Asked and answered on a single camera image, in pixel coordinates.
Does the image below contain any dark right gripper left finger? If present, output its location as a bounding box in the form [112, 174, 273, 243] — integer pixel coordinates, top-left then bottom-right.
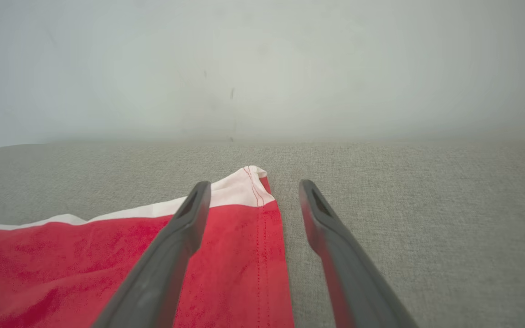
[92, 181, 211, 328]

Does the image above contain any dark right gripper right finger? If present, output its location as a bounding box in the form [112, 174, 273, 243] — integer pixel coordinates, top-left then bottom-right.
[299, 179, 420, 328]

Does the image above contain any red shorts white hem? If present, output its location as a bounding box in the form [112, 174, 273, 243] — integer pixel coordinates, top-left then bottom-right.
[0, 165, 295, 328]

